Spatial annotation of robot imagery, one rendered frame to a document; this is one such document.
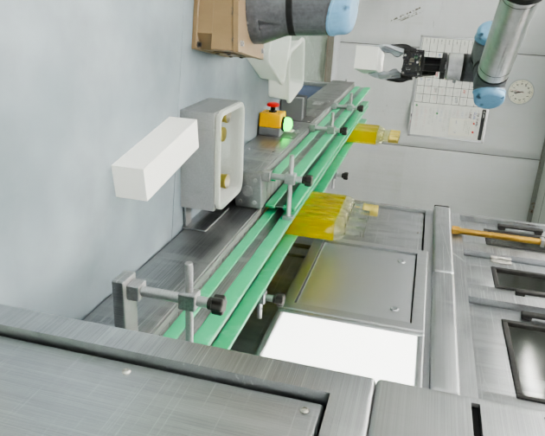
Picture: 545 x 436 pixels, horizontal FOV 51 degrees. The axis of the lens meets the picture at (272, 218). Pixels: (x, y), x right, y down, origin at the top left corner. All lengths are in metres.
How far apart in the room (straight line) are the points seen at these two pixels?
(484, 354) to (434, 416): 0.87
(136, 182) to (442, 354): 0.74
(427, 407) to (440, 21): 6.85
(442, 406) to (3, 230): 0.57
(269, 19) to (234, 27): 0.09
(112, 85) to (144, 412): 0.60
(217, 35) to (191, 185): 0.33
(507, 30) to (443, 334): 0.68
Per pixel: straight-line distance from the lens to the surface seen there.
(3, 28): 0.79
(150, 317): 1.00
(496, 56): 1.44
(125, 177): 1.01
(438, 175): 7.59
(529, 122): 7.52
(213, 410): 0.56
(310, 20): 1.32
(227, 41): 1.27
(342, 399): 0.57
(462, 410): 0.58
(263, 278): 1.32
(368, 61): 1.64
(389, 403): 0.57
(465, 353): 1.38
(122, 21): 1.03
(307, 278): 1.56
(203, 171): 1.27
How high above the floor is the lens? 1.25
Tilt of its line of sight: 13 degrees down
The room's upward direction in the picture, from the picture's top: 98 degrees clockwise
